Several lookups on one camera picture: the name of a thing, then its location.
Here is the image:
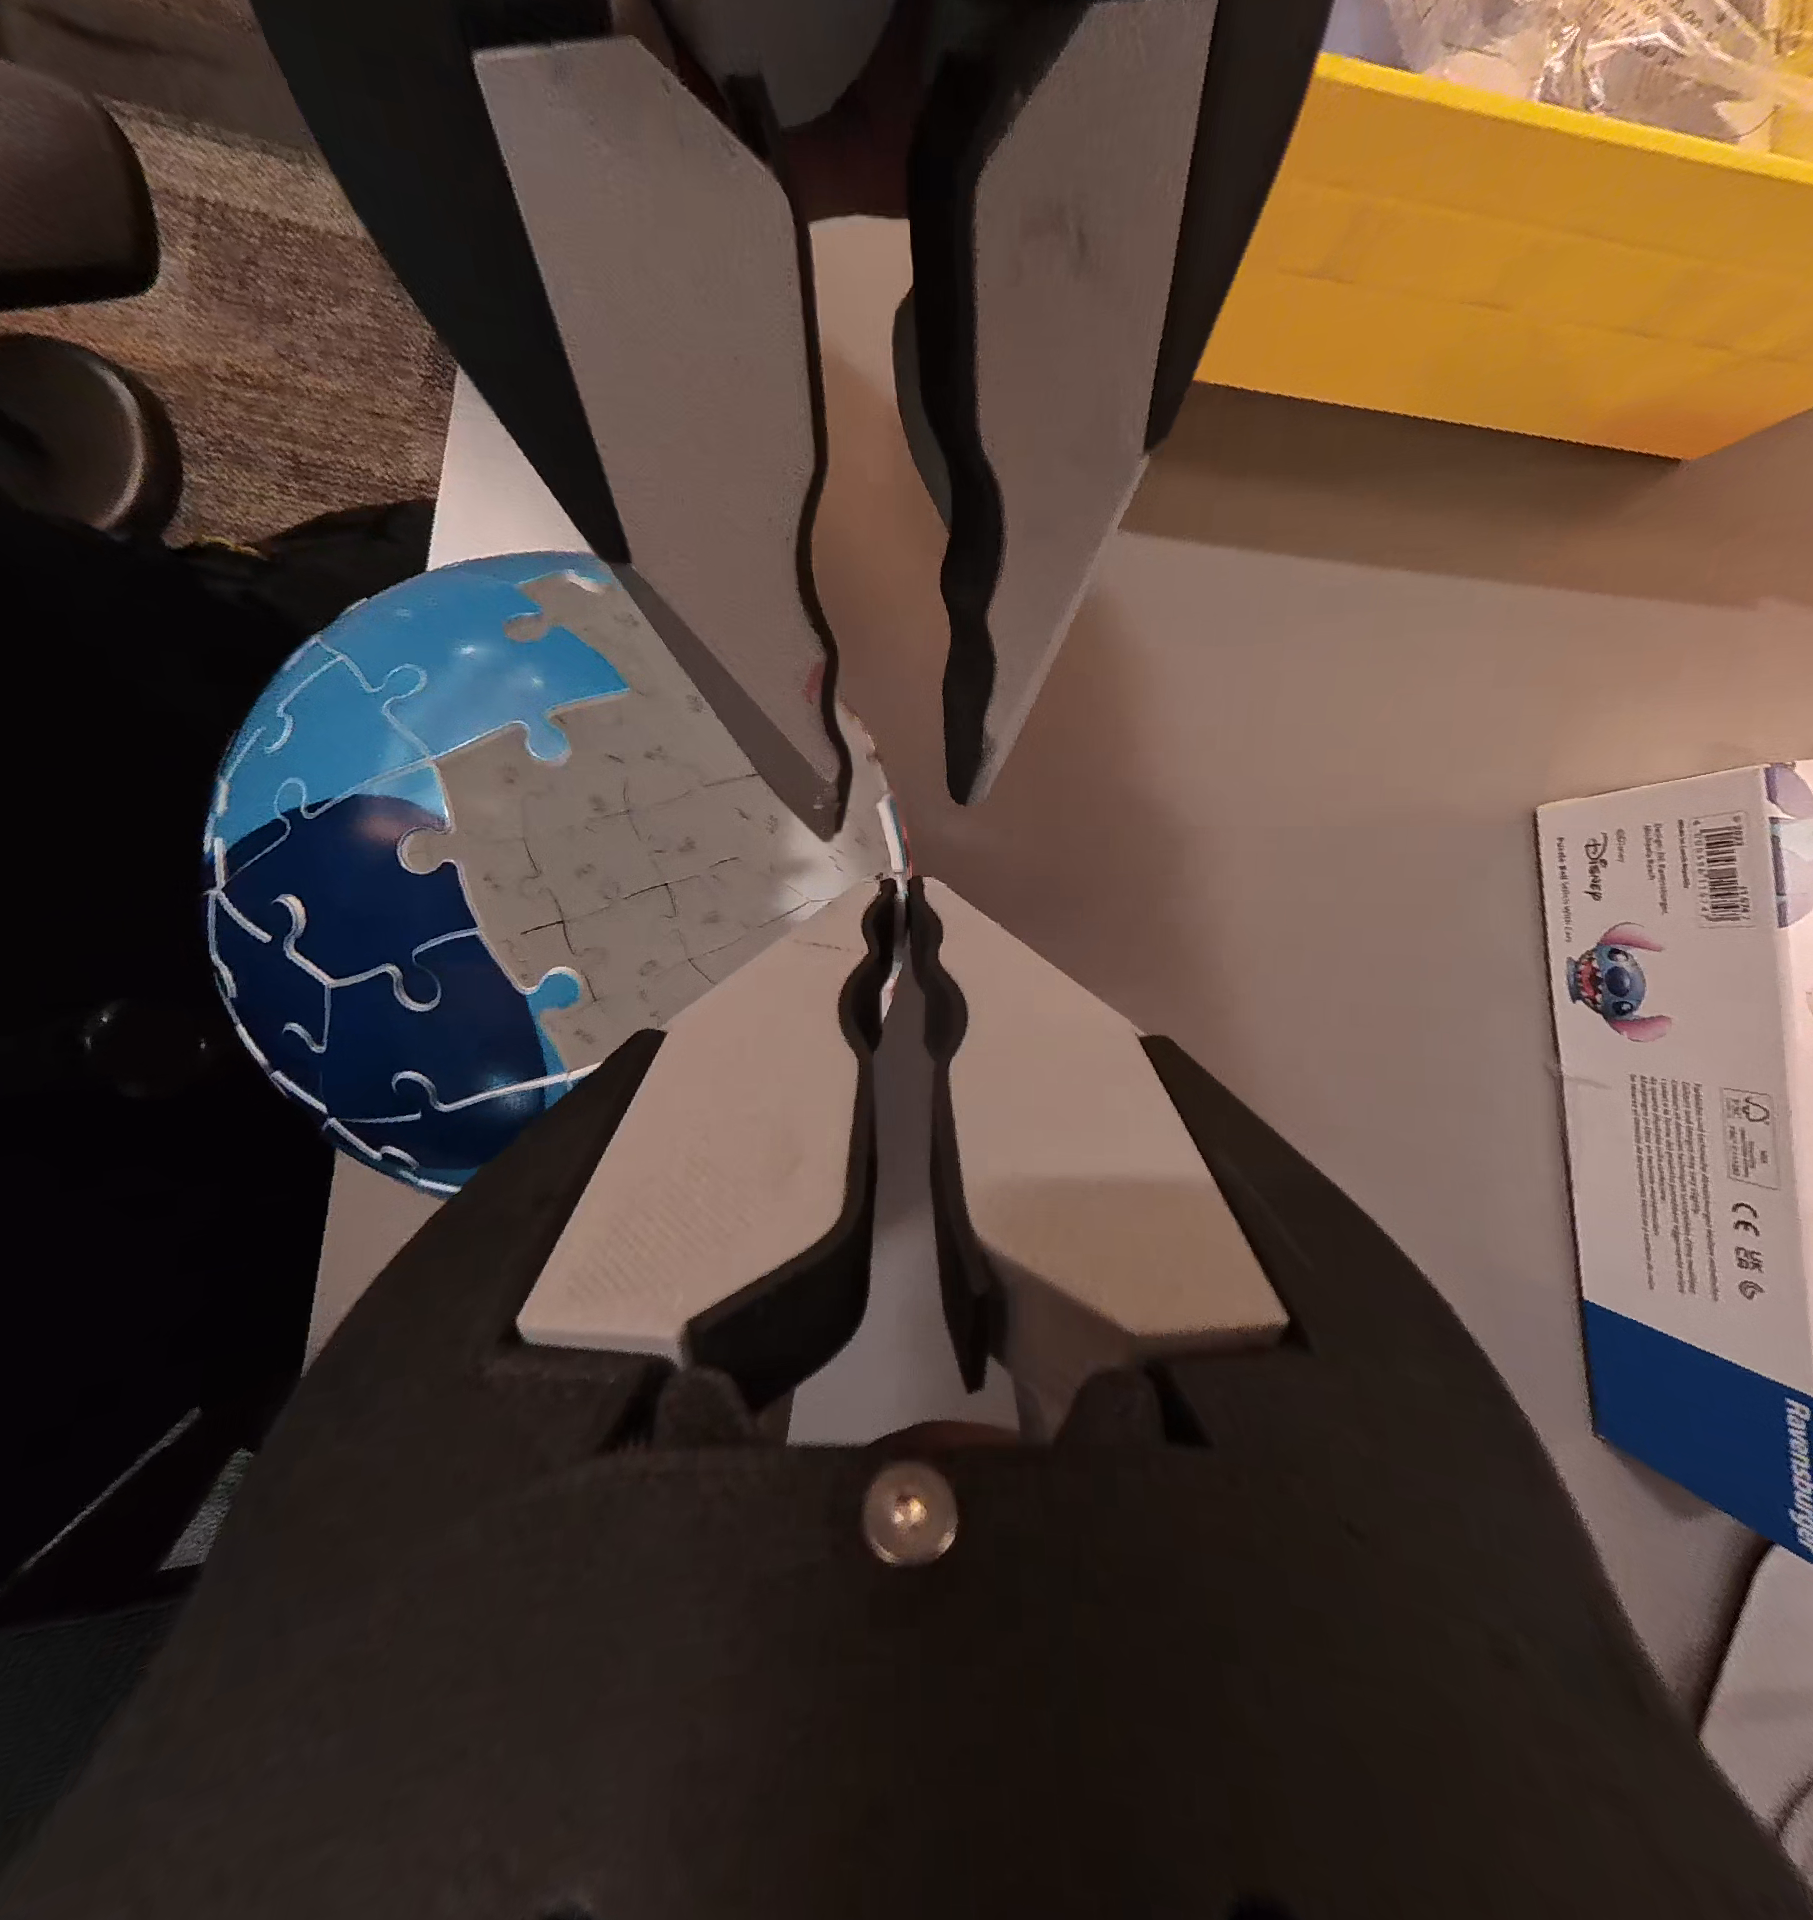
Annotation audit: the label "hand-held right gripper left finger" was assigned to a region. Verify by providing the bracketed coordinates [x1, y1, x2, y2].
[513, 877, 909, 1407]

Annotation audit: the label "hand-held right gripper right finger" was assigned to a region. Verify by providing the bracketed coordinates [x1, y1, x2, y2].
[904, 877, 1292, 1436]

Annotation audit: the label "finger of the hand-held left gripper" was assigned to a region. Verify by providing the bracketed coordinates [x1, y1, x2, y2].
[891, 0, 1222, 809]
[475, 36, 853, 842]

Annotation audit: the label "blue puzzle ball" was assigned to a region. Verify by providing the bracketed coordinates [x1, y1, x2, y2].
[198, 550, 909, 1203]

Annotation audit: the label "yellow plastic bin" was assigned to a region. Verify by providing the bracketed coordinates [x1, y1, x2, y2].
[1188, 52, 1813, 459]

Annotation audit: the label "white blue puzzle box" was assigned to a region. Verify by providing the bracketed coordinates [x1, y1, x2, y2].
[1535, 756, 1813, 1576]

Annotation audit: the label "clear plastic bag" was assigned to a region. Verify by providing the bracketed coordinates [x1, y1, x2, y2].
[1357, 0, 1813, 150]

